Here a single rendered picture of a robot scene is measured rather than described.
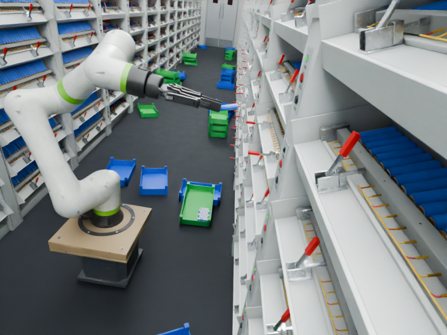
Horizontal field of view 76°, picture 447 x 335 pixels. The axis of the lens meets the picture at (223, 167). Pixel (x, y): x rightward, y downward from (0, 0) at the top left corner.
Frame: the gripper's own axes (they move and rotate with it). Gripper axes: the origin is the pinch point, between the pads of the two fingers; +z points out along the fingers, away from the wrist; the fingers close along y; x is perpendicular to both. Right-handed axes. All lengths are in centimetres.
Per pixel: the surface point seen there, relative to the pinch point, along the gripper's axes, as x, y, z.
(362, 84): -26, -58, 15
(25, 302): 112, -10, -56
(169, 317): 100, -11, 9
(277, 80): -11.4, 12.7, 20.4
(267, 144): 7.7, -0.7, 22.9
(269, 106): 2.6, 29.8, 25.1
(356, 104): -20, -40, 25
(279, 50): -19.2, 30.0, 20.4
